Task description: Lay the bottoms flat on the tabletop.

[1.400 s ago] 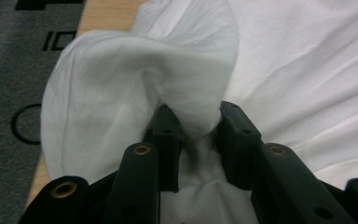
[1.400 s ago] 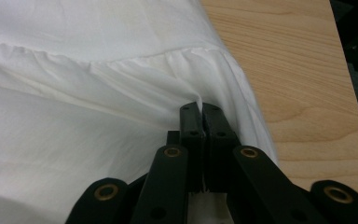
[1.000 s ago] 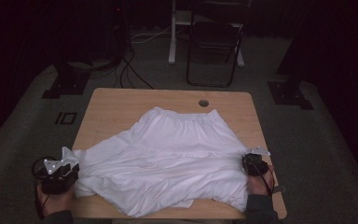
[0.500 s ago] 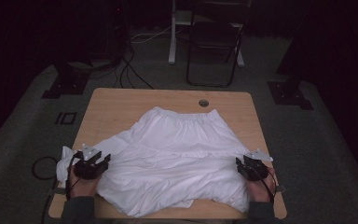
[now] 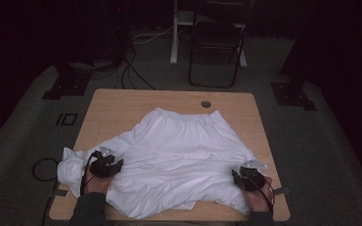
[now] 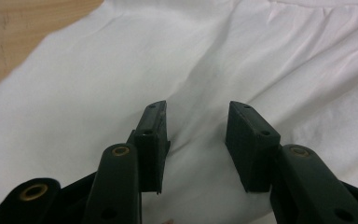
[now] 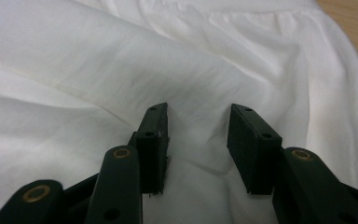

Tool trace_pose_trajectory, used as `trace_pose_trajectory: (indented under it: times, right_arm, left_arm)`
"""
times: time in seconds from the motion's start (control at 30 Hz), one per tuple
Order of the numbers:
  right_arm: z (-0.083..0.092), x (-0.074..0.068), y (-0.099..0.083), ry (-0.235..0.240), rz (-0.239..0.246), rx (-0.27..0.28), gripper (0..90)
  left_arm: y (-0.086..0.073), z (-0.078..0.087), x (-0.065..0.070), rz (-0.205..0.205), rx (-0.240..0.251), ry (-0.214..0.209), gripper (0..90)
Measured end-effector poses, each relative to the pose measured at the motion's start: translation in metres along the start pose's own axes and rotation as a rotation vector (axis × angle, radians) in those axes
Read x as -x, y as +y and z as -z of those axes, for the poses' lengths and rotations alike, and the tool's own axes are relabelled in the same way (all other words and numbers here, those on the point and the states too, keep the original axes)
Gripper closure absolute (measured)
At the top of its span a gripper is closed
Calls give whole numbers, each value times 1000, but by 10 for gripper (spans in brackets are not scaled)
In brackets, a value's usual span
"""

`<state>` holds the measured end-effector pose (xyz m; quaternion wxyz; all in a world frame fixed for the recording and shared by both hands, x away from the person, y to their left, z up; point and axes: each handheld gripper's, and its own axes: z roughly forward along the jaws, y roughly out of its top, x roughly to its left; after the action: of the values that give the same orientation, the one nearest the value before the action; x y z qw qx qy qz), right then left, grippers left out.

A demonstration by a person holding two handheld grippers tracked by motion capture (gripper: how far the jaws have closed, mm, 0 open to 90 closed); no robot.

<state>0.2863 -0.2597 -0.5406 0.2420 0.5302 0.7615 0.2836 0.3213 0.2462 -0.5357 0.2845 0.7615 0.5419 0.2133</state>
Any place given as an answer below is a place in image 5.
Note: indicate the white skirt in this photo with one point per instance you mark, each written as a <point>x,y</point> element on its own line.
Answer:
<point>176,150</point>

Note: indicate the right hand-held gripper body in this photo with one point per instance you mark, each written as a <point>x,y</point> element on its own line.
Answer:
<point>253,180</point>

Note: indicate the grey tape tab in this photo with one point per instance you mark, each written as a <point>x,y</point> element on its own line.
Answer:
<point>59,193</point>
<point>281,190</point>

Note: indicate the black folding chair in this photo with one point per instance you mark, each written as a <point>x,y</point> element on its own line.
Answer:
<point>217,40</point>

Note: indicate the person's left hand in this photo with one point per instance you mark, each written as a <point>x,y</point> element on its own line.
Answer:
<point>95,185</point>

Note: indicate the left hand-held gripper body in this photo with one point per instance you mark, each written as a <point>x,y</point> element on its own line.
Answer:
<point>102,168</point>

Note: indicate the black stand with base plate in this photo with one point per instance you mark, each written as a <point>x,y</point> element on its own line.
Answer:
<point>292,94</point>
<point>67,84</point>

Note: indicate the person's right hand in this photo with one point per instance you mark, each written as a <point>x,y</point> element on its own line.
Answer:
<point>259,201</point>

